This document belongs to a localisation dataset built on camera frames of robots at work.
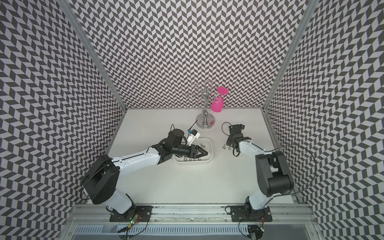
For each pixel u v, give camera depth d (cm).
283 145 99
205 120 110
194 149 71
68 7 72
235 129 74
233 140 71
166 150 66
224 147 96
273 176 46
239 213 74
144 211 72
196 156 71
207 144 98
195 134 75
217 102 96
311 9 68
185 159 91
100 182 44
